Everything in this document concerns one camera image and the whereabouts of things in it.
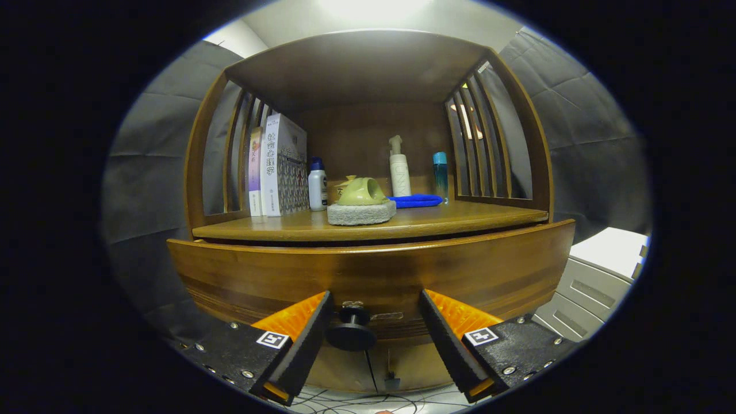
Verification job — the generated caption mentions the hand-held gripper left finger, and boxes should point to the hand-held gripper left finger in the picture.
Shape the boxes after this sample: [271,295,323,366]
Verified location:
[178,290,332,407]

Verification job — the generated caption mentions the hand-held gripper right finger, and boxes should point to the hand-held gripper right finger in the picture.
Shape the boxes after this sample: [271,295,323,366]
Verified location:
[418,289,577,404]

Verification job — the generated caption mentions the wooden drawer with black knob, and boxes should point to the wooden drawer with black knob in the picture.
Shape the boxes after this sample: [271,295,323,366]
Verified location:
[167,218,577,352]

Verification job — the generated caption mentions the wooden cabinet door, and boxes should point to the wooden cabinet door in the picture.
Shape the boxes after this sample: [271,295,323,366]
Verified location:
[305,342,377,393]
[368,339,455,392]

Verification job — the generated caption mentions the wooden countertop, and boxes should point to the wooden countertop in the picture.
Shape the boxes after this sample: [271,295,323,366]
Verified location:
[191,198,550,242]

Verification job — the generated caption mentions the white grey drawer unit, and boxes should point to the white grey drawer unit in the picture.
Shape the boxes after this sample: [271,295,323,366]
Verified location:
[532,227,650,343]

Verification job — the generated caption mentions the brown wooden cabinet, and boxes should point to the brown wooden cabinet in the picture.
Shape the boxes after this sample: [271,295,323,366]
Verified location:
[184,29,554,394]

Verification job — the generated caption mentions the blue folded cloth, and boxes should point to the blue folded cloth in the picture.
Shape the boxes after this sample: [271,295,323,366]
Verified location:
[386,193,444,209]

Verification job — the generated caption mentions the white bottle with blue cap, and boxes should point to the white bottle with blue cap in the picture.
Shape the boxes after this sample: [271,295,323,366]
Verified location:
[308,157,328,212]

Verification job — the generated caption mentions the yellow lidded teacup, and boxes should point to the yellow lidded teacup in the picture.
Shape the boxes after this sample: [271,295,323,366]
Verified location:
[331,175,360,202]

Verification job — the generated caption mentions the clear blue bottle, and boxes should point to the clear blue bottle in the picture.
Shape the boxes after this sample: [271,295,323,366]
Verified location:
[432,152,449,202]

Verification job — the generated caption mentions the thin purple book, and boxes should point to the thin purple book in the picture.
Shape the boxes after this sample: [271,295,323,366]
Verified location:
[248,126,265,217]

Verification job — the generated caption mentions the thick white book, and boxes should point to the thick white book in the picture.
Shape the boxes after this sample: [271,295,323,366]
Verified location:
[260,113,310,217]

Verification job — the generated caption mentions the white pump bottle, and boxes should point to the white pump bottle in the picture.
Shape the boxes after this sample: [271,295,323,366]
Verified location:
[388,135,412,198]

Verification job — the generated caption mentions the ceiling light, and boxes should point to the ceiling light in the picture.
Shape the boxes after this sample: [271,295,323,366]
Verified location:
[316,0,435,24]

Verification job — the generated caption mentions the black floor cables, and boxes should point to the black floor cables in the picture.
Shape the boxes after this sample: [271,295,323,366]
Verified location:
[287,385,478,414]

